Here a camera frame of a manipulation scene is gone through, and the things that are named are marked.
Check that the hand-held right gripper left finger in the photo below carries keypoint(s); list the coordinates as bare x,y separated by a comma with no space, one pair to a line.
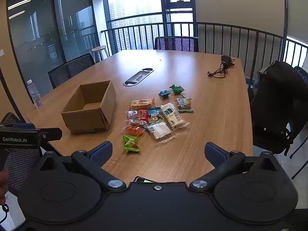
102,152

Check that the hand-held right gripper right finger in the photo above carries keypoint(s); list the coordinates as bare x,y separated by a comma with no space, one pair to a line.
215,153

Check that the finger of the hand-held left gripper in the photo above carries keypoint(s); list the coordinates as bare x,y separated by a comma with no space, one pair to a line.
51,134

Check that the cardboard box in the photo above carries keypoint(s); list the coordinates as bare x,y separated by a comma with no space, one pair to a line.
84,121

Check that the orange snack packet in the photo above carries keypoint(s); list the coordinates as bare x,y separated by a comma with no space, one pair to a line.
134,131

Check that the purple brown cake packet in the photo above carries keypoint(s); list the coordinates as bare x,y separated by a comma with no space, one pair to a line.
132,115

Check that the thin green strip packet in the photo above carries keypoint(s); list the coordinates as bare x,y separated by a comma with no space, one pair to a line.
185,111

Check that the large white bread packet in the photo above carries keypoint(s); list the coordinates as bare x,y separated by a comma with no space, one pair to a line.
173,118

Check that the red candy packet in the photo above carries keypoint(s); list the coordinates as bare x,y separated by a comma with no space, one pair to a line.
144,116

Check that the clear cookie packet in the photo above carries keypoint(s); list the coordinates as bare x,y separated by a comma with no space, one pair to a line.
184,103

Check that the clear white cracker packet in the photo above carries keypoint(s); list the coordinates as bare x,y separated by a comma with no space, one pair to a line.
160,130

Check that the long orange cake packet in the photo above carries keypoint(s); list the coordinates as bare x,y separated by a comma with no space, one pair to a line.
142,104

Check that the teal fruit snack packet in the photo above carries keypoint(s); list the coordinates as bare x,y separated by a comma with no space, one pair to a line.
154,115

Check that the small dark green snack packet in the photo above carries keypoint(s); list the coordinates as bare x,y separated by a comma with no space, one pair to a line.
176,89

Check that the small blue snack packet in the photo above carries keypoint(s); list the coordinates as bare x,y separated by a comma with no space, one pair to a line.
164,93

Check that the person's left hand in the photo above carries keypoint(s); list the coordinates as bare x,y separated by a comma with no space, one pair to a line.
2,187

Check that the black mesh office chair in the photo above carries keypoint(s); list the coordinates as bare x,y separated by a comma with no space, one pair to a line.
59,77
302,74
21,163
81,63
175,43

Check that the clear water bottle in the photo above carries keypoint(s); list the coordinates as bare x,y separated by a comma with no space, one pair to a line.
35,96

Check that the black smartphone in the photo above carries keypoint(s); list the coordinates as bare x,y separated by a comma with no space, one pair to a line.
140,180

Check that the black backpack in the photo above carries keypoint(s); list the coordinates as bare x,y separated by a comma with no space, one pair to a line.
272,105

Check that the white round stool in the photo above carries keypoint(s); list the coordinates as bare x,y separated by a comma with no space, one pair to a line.
99,49

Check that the window with dark frame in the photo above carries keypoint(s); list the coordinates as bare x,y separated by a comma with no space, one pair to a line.
134,9

